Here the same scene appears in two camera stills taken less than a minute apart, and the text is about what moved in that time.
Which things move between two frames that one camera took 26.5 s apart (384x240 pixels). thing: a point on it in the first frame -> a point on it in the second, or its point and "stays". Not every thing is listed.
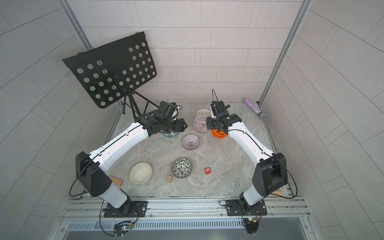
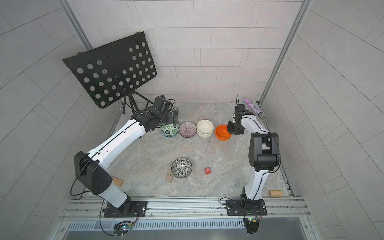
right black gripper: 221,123 -> 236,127
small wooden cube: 169,178 stays
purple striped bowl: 199,124 -> 187,129
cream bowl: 140,173 -> 205,128
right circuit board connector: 252,224 stays
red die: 207,171 stays
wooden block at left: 116,181 stays
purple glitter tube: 255,110 stays
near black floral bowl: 181,168 stays
